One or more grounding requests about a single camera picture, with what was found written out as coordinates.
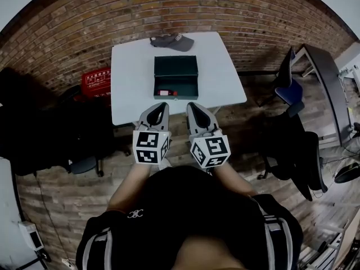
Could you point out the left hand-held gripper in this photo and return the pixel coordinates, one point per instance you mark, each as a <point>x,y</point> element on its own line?
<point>146,146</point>

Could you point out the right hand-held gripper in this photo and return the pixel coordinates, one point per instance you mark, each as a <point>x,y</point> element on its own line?
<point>213,150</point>

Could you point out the small red object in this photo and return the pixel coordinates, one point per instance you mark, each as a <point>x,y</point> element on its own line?
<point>166,92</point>

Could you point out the dark green metal box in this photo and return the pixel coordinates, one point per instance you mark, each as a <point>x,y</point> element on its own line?
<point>175,66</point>

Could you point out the person's right forearm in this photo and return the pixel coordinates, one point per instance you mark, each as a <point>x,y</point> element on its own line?
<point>232,179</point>

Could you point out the person's left forearm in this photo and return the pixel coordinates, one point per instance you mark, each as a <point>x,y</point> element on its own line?
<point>132,184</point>

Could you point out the red printed box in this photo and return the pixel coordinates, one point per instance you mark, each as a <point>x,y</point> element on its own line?
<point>95,80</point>

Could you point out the white power box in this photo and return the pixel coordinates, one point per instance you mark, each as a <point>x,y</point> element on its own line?
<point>32,236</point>

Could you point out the person's white shoe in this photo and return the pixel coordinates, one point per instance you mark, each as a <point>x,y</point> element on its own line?
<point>165,164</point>

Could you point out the grey baseball cap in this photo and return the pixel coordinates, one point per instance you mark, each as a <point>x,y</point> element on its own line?
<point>180,42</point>

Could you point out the person's black shirt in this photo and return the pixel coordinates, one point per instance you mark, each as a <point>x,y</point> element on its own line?
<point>191,207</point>

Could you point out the blue seat chair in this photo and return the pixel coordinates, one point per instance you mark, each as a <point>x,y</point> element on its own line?
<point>289,89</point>

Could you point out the black office chair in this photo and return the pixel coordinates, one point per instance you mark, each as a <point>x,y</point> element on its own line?
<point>292,150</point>
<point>42,122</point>

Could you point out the dark desk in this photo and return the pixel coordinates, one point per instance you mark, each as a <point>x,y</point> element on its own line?
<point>329,77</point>

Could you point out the person's head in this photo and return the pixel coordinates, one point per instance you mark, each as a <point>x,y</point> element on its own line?
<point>211,256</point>

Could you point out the metal rack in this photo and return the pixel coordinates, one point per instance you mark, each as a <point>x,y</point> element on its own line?
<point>326,249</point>

